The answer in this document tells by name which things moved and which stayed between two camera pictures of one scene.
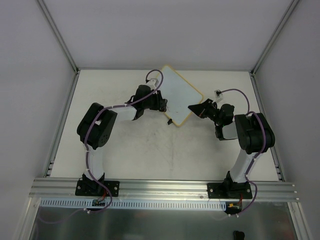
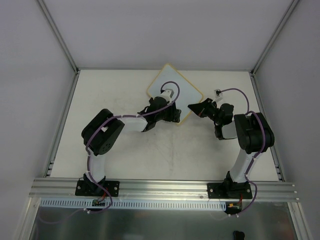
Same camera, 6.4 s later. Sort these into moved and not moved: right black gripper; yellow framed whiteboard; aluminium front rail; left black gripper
Moved: left black gripper
Not moved: yellow framed whiteboard; right black gripper; aluminium front rail
